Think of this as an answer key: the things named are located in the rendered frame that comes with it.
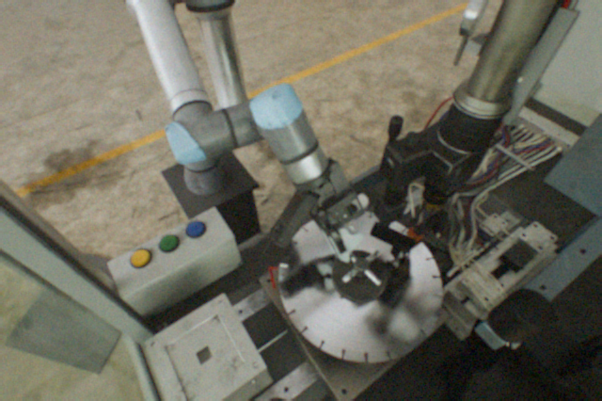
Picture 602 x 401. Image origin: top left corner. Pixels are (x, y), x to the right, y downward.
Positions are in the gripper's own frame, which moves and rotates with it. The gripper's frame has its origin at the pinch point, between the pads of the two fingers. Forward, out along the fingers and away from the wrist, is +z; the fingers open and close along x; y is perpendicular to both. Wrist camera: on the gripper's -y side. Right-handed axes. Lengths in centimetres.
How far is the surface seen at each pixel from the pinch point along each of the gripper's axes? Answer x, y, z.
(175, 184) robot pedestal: 62, -26, -14
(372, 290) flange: -5.3, 1.2, 6.3
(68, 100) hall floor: 272, -83, -59
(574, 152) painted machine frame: -24.7, 28.8, -13.5
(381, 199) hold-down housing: -5.8, 10.1, -10.9
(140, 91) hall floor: 259, -32, -40
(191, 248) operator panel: 22.9, -26.9, -9.2
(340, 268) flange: 0.5, -1.3, 2.3
